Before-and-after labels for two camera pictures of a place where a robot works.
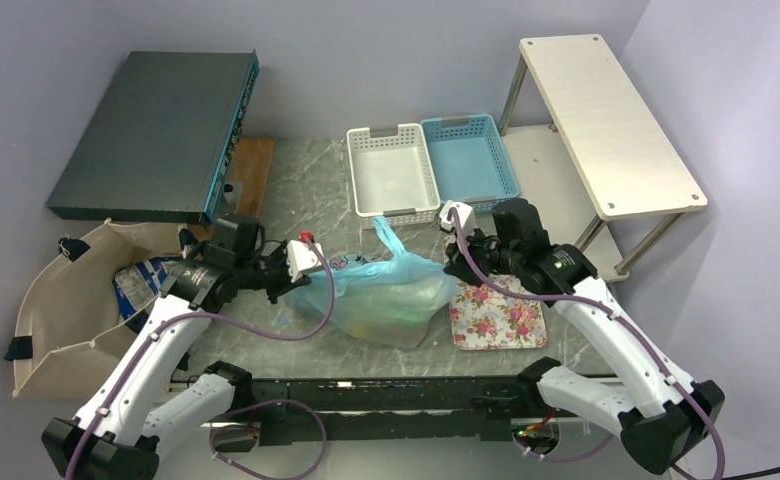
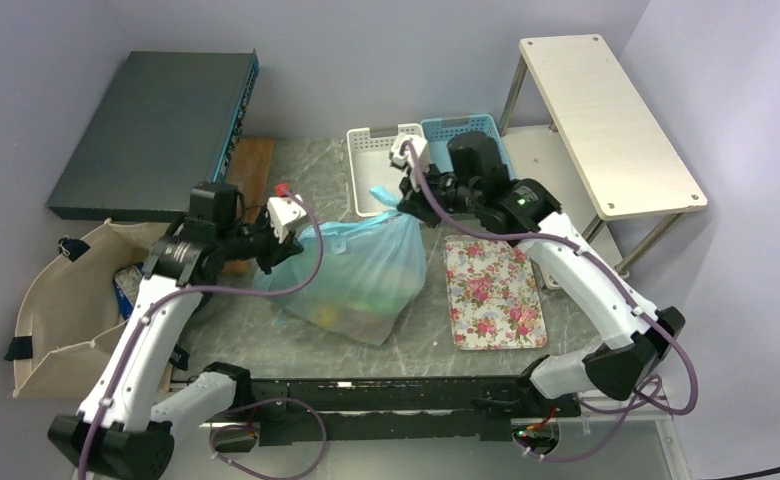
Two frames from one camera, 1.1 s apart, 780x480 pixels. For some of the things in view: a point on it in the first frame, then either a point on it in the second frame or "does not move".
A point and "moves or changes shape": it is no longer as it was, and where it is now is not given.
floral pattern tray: x=483 y=319 does not move
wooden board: x=250 y=165 does not move
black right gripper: x=461 y=266 to x=428 y=217
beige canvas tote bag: x=71 y=311 does not move
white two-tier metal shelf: x=603 y=176 does not move
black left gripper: x=286 y=285 to x=289 y=248
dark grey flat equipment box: x=160 y=146 does not move
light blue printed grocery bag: x=389 y=299 moves or changes shape
